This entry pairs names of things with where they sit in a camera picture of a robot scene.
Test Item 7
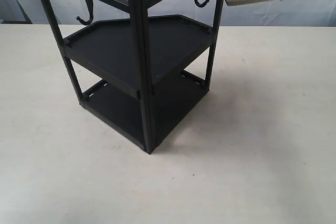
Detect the black metal shelf rack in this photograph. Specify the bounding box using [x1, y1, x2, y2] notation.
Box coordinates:
[41, 0, 223, 153]

